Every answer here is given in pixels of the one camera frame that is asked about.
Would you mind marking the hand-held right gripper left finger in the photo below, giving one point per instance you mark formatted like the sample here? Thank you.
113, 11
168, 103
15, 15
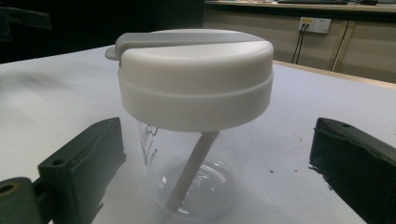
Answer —
81, 161

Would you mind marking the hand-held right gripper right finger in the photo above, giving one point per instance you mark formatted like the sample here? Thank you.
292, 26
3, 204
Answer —
358, 165

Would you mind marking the dark blurry object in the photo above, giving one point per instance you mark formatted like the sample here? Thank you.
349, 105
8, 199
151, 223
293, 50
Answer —
25, 20

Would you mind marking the white wall socket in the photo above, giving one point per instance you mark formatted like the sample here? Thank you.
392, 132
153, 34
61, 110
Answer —
319, 25

